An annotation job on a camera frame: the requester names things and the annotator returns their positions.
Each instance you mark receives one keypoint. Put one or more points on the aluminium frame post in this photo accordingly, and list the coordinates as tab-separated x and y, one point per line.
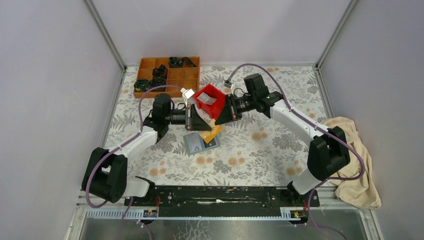
345	16
93	12

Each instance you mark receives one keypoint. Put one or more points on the beige crumpled cloth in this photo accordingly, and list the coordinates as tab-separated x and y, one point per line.
360	192

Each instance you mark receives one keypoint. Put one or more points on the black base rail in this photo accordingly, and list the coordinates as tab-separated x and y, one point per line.
225	201

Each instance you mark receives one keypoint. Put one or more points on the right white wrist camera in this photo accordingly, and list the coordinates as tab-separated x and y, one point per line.
228	84

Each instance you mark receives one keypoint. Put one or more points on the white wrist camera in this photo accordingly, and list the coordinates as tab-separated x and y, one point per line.
228	84
187	94

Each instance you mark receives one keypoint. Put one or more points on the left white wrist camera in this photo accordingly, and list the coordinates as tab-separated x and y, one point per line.
187	94

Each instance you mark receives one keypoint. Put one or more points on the aluminium frame post left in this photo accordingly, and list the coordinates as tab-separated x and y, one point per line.
93	12

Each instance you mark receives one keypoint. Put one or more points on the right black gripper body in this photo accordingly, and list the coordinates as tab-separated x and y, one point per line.
242	104

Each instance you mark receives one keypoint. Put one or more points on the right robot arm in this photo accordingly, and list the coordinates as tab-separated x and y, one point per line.
327	147

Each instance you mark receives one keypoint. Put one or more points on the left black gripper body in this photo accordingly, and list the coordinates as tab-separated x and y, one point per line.
179	117

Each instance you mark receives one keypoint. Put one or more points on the red plastic bin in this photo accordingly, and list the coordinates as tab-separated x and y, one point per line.
215	109

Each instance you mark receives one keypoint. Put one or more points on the aluminium frame post right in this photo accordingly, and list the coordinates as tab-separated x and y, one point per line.
345	16

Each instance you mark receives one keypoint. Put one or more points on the floral patterned mat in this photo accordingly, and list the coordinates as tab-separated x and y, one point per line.
253	151

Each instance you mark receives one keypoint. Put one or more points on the green card holder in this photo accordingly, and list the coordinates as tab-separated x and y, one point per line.
195	144

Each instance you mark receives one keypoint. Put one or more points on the stack of credit cards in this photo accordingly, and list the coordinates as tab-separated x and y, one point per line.
206	99

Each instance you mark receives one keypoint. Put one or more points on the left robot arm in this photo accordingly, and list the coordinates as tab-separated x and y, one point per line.
106	173

